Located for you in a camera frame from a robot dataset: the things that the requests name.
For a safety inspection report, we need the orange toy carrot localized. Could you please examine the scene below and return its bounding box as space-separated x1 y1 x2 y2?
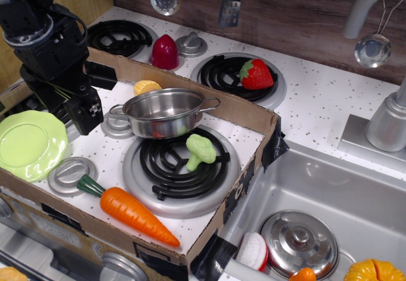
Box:
77 174 180 247

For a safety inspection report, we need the grey back stove knob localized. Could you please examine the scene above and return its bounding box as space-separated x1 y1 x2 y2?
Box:
175 32 208 58

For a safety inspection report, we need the hanging steel ladle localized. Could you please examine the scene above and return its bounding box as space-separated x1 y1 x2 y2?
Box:
355 0 403 69

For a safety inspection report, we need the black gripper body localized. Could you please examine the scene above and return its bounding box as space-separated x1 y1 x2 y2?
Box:
13 17 117 116

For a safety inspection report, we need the orange toy at bottom left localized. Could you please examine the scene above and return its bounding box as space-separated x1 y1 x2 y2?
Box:
0 266 28 281

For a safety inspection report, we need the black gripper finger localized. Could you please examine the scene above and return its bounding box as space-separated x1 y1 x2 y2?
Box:
63 98 103 135

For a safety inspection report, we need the grey oven front knob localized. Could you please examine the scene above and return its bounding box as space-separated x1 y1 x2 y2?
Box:
99 252 149 281

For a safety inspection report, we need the hanging steel slotted spatula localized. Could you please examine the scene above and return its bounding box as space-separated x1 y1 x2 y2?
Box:
218 0 241 28

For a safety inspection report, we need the yellow toy corn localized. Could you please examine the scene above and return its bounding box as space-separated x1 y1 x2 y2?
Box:
133 80 162 96

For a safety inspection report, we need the red toy strawberry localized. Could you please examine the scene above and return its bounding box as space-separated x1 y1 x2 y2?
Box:
239 59 274 90

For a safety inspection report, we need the green toy broccoli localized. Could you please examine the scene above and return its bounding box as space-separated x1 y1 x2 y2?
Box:
186 134 217 172

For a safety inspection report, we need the white and red toy food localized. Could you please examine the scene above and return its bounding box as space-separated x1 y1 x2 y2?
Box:
235 232 268 271

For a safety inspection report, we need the grey front stove knob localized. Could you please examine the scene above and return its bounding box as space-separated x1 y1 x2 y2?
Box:
48 157 98 197

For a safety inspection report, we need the steel pot lid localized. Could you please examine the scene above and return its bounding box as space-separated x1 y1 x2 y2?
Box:
260 210 339 280

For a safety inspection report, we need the back right stove burner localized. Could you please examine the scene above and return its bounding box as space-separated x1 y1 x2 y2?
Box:
190 53 287 110

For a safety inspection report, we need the brown cardboard fence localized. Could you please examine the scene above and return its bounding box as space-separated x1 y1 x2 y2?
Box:
1 49 278 280

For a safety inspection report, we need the grey sink faucet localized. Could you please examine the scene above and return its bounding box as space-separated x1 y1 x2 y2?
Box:
338 0 405 170

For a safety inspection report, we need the front right stove burner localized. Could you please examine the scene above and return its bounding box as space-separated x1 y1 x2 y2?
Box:
122 126 240 219

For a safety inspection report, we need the light green plate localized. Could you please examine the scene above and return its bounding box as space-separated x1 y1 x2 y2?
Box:
1 110 68 182

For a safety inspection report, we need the small orange toy fruit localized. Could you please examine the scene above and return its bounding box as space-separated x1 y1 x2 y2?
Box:
289 268 317 281

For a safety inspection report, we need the orange toy pumpkin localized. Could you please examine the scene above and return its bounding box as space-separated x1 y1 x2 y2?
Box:
344 259 405 281

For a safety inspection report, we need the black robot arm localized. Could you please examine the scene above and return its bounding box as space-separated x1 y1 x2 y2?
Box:
1 0 117 135

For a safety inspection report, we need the dark red toy vegetable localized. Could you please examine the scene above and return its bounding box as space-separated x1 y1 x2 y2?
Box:
151 34 179 70

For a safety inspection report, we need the small steel pot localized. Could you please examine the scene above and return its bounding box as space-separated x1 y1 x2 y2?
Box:
110 88 221 139

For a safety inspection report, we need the grey middle stove knob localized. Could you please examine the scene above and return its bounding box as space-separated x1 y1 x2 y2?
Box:
101 104 134 140

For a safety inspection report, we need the grey stove knob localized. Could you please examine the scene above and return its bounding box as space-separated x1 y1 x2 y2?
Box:
48 157 98 197
101 104 134 140
175 32 208 58

